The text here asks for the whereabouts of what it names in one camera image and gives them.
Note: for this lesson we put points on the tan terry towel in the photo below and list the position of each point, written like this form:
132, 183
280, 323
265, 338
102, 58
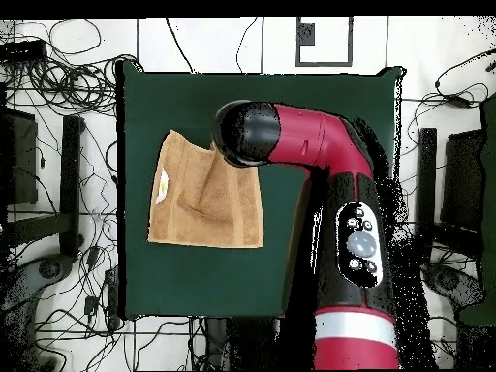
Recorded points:
209, 209

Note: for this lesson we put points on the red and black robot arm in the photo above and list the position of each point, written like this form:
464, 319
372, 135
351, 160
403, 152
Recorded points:
310, 135

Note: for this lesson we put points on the dark flat box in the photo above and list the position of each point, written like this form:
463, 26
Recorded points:
21, 162
463, 178

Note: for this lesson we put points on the dark green table cloth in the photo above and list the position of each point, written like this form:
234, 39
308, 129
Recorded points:
174, 97

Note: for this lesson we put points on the black power strip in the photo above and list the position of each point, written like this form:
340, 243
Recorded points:
112, 294

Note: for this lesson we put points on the black power adapter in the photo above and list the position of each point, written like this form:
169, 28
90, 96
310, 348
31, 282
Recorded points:
93, 255
91, 305

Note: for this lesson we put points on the black stand foot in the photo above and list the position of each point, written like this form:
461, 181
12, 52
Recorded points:
426, 174
70, 174

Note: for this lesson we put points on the small dark grey square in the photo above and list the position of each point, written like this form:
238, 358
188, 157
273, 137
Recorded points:
307, 35

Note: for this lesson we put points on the dark chair base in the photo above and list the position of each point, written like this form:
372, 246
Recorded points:
453, 281
46, 269

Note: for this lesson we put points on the dark green draped cloth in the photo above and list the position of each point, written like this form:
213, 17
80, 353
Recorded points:
490, 193

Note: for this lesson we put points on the grey square floor frame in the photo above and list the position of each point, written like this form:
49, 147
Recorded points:
324, 64

